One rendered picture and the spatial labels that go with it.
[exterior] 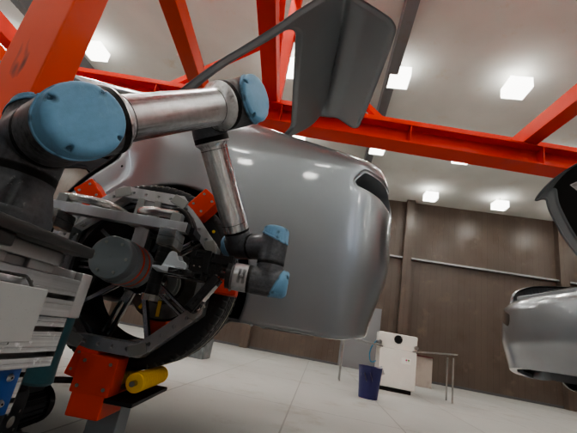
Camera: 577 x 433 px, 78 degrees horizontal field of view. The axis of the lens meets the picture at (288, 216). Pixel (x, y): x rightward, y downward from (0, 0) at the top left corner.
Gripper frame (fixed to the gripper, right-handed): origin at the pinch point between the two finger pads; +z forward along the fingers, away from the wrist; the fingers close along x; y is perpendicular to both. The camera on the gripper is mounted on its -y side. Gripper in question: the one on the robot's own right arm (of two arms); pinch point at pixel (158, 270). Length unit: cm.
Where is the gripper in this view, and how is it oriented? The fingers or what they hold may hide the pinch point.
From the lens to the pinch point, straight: 104.6
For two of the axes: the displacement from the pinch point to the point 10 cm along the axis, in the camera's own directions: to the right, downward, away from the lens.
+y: 1.7, -9.4, 3.1
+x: 0.2, -3.1, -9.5
